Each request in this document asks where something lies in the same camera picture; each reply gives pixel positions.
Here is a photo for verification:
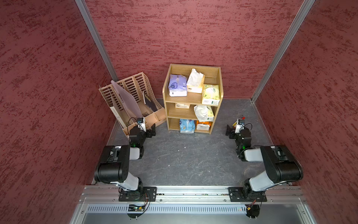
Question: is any white yellow tissue pack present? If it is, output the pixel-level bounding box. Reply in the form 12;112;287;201
194;105;214;122

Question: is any small beige tissue box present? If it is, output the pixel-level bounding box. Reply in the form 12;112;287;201
175;103;190;109

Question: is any yellow green tissue pack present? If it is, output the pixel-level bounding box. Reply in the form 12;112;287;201
201;84;221;106

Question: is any purple tissue pack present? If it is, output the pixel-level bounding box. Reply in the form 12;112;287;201
168;74;187;97

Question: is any orange white tissue box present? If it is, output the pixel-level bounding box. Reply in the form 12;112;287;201
186;69;205;94

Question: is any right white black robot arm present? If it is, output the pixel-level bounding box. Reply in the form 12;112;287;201
226;125;304;203

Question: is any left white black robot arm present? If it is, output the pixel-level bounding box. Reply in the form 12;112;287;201
94;124;157;203

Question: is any blue tissue pack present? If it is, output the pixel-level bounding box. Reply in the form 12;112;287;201
180;119;195;134

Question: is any wooden three-tier shelf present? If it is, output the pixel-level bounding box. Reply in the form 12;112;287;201
162;63;224;134

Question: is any lavender paper folder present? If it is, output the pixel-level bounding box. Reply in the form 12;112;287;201
111;80;142;118

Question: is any wooden slotted desk organizer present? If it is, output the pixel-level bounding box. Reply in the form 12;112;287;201
99;72;166;137

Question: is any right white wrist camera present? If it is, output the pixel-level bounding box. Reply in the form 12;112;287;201
235;117;245;133

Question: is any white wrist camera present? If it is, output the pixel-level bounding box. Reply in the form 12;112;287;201
235;117;245;133
136;117;146;132

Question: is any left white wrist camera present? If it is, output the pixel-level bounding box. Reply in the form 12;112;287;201
136;117;146;132

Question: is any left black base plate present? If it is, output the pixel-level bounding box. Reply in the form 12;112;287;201
118;187;157;202

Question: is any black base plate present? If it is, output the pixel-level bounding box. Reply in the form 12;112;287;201
228;187;267;203
118;187;157;202

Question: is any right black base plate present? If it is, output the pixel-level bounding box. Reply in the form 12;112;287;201
228;187;267;203

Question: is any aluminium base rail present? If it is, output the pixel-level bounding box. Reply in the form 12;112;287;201
79;185;307;204

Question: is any left corner aluminium post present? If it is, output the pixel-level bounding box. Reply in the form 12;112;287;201
75;0;118;81

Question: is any corner aluminium post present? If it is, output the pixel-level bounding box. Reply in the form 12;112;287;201
75;0;118;81
251;0;315;104

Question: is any right corner aluminium post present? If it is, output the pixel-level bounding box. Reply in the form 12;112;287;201
251;0;315;104

